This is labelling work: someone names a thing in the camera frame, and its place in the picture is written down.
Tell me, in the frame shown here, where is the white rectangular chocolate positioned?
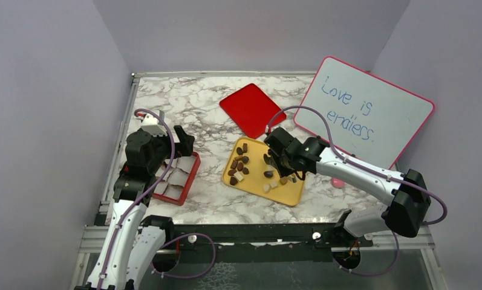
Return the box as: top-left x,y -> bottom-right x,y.
287,175 -> 297,183

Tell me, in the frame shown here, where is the black mounting rail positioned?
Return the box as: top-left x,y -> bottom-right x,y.
151,223 -> 372,265

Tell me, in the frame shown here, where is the pink framed whiteboard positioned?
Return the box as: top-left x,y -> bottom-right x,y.
294,56 -> 435,169

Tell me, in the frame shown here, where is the dark oval chocolate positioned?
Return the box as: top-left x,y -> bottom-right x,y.
263,170 -> 274,178

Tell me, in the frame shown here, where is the pink eraser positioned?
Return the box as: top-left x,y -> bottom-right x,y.
331,178 -> 345,189

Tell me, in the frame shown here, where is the dark round chocolate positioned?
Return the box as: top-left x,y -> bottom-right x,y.
229,176 -> 239,185

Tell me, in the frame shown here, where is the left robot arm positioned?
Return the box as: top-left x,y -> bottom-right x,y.
81,125 -> 195,289

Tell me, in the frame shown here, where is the red box lid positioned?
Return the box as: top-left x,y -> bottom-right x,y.
219,83 -> 281,139

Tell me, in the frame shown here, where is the white chocolate bar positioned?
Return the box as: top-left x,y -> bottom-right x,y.
234,172 -> 244,181

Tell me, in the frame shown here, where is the yellow plastic tray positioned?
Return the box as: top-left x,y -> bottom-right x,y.
221,137 -> 305,207

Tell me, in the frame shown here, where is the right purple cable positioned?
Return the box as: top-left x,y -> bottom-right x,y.
265,105 -> 448,278

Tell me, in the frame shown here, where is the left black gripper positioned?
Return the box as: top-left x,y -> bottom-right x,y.
148,125 -> 195,173

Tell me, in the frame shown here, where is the purple cable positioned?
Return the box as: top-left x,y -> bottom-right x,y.
96,109 -> 217,289
265,105 -> 448,278

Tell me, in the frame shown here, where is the red compartment box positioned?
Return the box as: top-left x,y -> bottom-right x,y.
152,152 -> 201,206

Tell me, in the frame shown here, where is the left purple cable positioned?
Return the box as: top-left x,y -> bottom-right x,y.
96,109 -> 217,289

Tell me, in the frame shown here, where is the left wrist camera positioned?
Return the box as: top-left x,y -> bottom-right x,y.
136,112 -> 167,137

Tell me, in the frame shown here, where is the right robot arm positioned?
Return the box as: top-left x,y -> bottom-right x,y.
264,127 -> 431,246

